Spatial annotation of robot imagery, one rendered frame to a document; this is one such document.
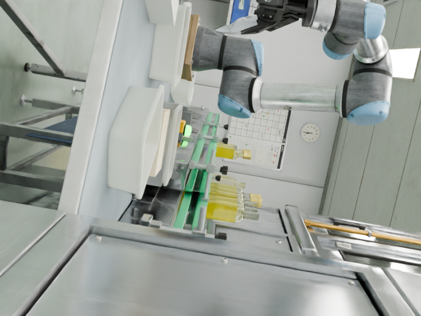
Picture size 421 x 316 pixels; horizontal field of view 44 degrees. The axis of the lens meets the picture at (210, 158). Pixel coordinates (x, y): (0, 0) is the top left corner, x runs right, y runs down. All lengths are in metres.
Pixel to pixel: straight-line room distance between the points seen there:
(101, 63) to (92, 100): 0.07
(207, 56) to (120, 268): 1.14
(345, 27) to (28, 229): 0.76
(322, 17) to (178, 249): 0.61
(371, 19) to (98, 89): 0.59
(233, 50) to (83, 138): 0.91
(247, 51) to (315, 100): 0.29
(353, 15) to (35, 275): 0.82
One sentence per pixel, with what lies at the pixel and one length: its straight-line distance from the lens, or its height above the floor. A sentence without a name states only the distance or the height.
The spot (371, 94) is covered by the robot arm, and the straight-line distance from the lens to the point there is 1.57.
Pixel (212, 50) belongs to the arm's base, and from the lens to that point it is 1.71.
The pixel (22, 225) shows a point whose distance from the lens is 0.76.
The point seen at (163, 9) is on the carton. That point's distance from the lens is 1.22.
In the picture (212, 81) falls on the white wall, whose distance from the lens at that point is 7.58.
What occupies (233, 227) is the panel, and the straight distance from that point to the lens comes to 1.98.
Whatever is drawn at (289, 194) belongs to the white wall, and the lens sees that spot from 7.88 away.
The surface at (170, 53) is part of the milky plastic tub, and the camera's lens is 1.38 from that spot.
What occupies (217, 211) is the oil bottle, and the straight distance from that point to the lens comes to 1.71.
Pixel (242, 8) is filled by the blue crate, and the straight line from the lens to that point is 6.97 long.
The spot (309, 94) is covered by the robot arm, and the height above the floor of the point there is 1.21.
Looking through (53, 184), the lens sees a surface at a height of 0.43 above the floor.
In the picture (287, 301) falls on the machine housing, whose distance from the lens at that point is 0.67.
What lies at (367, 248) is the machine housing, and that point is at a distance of 2.24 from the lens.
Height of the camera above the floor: 0.96
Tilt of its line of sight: level
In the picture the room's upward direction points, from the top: 100 degrees clockwise
